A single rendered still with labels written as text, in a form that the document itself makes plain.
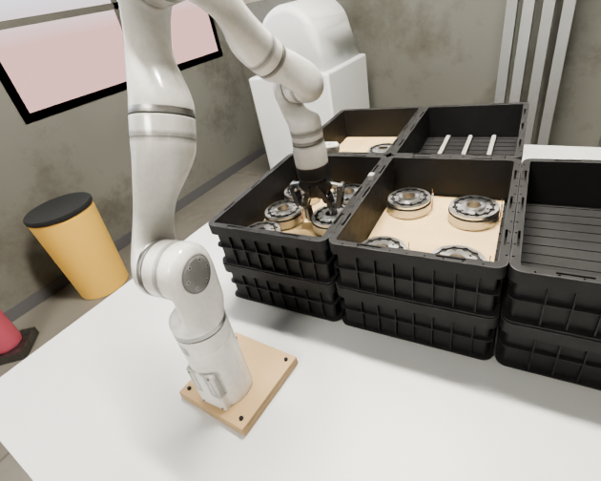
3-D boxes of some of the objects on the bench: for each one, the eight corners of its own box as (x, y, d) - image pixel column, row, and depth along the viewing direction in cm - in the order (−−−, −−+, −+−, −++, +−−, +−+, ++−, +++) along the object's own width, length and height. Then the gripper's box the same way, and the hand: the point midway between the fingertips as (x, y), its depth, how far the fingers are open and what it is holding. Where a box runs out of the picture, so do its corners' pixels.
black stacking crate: (491, 367, 68) (499, 322, 61) (340, 327, 82) (332, 286, 75) (508, 242, 95) (515, 201, 89) (392, 228, 109) (390, 192, 103)
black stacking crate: (340, 327, 82) (332, 286, 75) (233, 299, 96) (218, 262, 90) (392, 228, 109) (390, 192, 103) (303, 218, 124) (297, 185, 117)
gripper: (275, 167, 85) (289, 226, 94) (337, 167, 78) (346, 231, 87) (288, 153, 90) (300, 211, 99) (348, 153, 84) (355, 214, 93)
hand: (321, 215), depth 93 cm, fingers open, 5 cm apart
